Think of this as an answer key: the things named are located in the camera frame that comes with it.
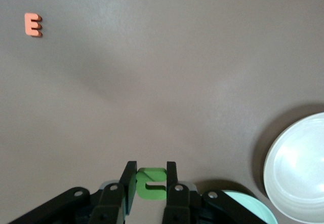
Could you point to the brown table cover sheet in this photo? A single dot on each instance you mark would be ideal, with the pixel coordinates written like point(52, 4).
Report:
point(152, 56)

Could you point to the orange foam letter E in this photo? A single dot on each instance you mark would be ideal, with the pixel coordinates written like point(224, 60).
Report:
point(28, 23)

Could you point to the light green plate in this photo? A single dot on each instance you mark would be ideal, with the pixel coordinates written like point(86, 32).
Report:
point(253, 208)

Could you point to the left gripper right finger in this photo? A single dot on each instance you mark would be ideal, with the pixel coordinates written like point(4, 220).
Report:
point(182, 206)

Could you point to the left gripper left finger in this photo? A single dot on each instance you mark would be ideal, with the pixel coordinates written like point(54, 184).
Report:
point(106, 203)

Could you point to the pale cream plate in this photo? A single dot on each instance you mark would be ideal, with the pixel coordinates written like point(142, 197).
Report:
point(298, 168)

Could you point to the green foam letter U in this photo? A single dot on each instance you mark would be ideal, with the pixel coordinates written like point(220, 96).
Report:
point(152, 173)

